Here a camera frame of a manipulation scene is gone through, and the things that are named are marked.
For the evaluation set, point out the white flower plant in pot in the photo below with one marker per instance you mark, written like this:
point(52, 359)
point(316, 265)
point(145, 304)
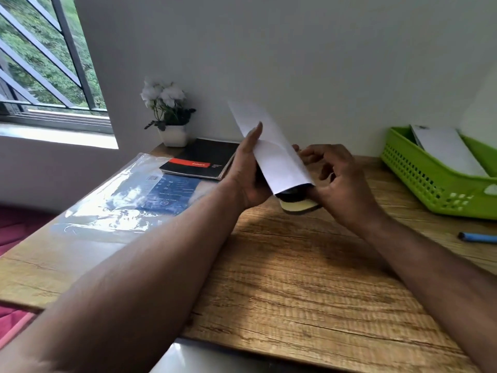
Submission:
point(174, 137)

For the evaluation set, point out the grey window frame rail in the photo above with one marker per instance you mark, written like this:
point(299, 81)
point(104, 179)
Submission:
point(54, 120)

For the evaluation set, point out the person's right hand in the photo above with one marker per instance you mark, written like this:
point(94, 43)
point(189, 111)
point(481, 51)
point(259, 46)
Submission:
point(345, 190)

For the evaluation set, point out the person's left hand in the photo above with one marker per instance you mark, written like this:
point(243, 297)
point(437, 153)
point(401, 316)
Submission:
point(244, 178)

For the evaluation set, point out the black white printed paper sheet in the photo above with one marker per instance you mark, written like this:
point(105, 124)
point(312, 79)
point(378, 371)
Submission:
point(291, 193)

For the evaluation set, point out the person's right forearm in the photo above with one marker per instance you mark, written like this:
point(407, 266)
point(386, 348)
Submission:
point(438, 275)

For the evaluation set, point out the blue pen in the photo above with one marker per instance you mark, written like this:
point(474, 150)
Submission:
point(479, 238)

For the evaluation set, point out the clear plastic wrapper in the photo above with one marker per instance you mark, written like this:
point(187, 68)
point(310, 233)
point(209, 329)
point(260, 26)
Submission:
point(116, 205)

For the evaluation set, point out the person's left forearm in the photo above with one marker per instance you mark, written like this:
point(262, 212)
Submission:
point(136, 283)

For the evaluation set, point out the black notebook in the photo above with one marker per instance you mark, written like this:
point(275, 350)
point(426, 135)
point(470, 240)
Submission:
point(205, 155)

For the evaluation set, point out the green plastic basket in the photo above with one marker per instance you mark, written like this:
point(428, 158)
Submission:
point(419, 182)

